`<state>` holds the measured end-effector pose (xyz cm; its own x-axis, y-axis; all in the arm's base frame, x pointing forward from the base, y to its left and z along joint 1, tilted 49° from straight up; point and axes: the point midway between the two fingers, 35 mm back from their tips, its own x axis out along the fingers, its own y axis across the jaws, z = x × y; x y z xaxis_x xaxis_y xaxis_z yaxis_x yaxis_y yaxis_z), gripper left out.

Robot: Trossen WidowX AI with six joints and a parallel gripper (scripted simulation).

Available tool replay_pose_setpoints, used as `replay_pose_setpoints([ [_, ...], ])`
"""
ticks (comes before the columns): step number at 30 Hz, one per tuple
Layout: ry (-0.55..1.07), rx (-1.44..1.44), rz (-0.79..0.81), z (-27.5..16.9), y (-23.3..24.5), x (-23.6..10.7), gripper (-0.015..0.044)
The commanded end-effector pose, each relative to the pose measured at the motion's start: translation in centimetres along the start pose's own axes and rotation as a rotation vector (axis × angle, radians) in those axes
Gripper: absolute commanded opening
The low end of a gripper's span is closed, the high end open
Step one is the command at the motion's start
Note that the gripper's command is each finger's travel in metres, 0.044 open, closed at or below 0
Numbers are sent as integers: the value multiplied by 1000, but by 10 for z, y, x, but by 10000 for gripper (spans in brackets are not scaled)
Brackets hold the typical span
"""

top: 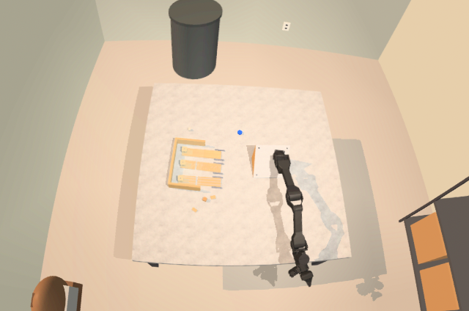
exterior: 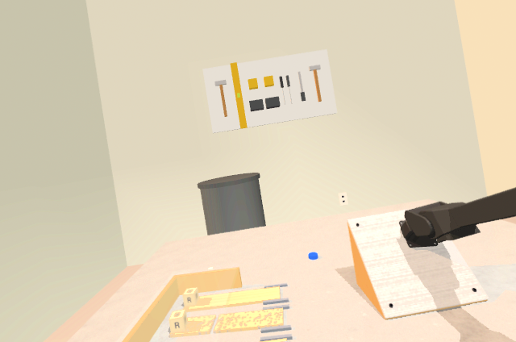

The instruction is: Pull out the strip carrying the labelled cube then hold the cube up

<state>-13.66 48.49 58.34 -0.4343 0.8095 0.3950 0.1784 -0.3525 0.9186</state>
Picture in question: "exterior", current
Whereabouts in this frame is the small blue disc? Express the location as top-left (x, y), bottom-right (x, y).
top-left (308, 252), bottom-right (318, 261)

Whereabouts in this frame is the orange strip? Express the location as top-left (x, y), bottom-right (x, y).
top-left (227, 286), bottom-right (281, 307)

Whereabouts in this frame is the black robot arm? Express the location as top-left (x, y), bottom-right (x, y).
top-left (399, 187), bottom-right (516, 248)

